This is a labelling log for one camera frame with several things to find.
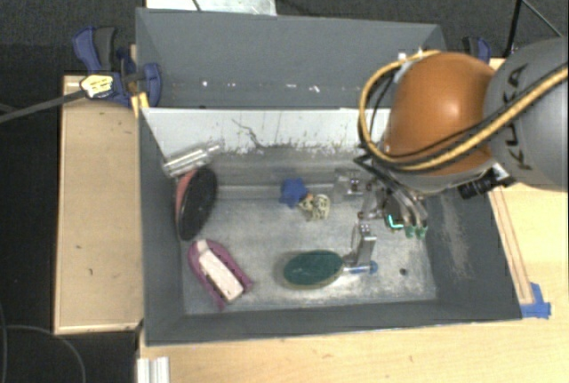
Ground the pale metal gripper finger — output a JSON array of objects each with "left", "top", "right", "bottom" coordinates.
[
  {"left": 333, "top": 167, "right": 373, "bottom": 204},
  {"left": 341, "top": 222, "right": 379, "bottom": 267}
]

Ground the grey metal bin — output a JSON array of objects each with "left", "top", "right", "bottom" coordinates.
[{"left": 134, "top": 6, "right": 524, "bottom": 347}]

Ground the purple and white brush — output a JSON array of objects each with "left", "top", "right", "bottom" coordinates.
[{"left": 186, "top": 238, "right": 255, "bottom": 311}]

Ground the blue toy figure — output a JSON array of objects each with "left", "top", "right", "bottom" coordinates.
[{"left": 278, "top": 177, "right": 310, "bottom": 210}]

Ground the black cylinder on white bracket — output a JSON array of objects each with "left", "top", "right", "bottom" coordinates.
[{"left": 457, "top": 165, "right": 515, "bottom": 201}]

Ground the black and red round disc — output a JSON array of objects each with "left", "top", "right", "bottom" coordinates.
[{"left": 173, "top": 167, "right": 220, "bottom": 243}]

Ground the pale wood board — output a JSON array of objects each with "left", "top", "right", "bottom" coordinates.
[{"left": 52, "top": 74, "right": 146, "bottom": 336}]

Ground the beige toy animal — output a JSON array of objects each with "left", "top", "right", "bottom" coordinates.
[{"left": 297, "top": 193, "right": 333, "bottom": 223}]

